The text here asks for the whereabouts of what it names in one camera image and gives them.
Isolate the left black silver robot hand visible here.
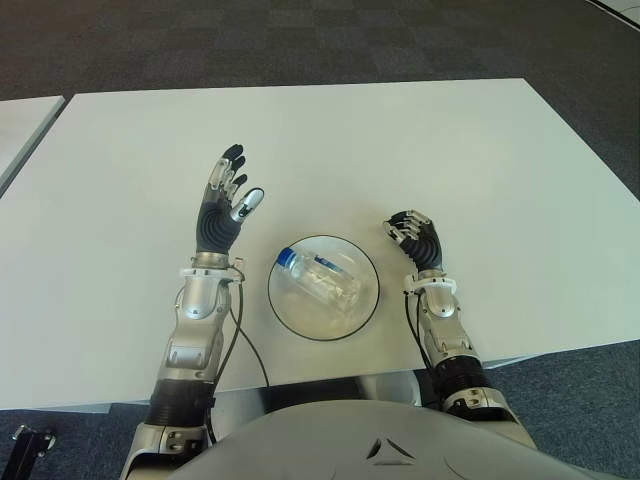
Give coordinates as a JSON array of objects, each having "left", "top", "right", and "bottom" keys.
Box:
[{"left": 195, "top": 143, "right": 265, "bottom": 255}]

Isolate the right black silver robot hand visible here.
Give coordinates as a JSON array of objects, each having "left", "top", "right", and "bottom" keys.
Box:
[{"left": 382, "top": 207, "right": 445, "bottom": 274}]

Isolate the clear water bottle blue cap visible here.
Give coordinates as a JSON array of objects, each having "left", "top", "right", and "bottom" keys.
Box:
[{"left": 275, "top": 246, "right": 362, "bottom": 314}]

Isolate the white plate black rim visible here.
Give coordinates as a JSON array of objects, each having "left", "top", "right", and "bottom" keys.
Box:
[{"left": 266, "top": 234, "right": 380, "bottom": 342}]

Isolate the white side table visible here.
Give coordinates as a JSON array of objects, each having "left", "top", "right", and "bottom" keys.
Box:
[{"left": 0, "top": 95, "right": 66, "bottom": 199}]

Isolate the grey robot torso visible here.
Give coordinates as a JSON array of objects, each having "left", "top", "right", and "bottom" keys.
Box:
[{"left": 172, "top": 370, "right": 571, "bottom": 480}]

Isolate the black metal stand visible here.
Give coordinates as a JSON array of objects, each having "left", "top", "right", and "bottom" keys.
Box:
[{"left": 8, "top": 424, "right": 57, "bottom": 480}]

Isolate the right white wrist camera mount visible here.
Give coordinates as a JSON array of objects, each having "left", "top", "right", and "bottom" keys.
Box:
[{"left": 402, "top": 273, "right": 459, "bottom": 294}]

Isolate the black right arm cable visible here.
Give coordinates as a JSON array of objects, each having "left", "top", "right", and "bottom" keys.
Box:
[{"left": 402, "top": 289, "right": 441, "bottom": 409}]

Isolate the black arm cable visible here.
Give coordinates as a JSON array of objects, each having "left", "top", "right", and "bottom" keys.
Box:
[
  {"left": 402, "top": 289, "right": 441, "bottom": 409},
  {"left": 207, "top": 277, "right": 271, "bottom": 444}
]

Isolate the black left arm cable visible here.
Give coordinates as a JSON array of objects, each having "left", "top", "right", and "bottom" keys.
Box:
[{"left": 207, "top": 277, "right": 271, "bottom": 444}]

